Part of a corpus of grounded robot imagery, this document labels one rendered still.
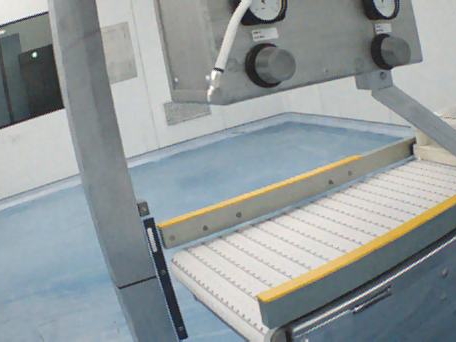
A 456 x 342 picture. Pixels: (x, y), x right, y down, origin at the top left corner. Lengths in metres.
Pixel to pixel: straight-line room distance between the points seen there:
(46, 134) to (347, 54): 5.33
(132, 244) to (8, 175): 5.02
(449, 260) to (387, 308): 0.11
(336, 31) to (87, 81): 0.35
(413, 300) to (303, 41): 0.34
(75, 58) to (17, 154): 5.03
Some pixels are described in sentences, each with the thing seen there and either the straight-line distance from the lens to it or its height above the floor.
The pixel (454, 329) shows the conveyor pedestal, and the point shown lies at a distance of 0.81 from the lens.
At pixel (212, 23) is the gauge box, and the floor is 1.21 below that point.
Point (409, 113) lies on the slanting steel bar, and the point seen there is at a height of 1.10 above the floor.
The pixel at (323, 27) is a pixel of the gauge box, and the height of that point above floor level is 1.20.
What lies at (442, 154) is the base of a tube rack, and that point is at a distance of 0.87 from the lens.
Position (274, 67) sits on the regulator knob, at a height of 1.18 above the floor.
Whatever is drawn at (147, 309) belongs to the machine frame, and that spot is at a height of 0.86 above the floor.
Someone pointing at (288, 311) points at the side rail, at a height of 0.96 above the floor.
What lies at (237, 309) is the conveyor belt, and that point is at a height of 0.94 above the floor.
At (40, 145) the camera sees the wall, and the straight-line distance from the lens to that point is 5.68.
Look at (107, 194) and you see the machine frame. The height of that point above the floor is 1.04.
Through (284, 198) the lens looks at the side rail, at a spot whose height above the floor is 0.96.
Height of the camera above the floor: 1.20
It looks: 15 degrees down
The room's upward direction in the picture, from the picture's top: 11 degrees counter-clockwise
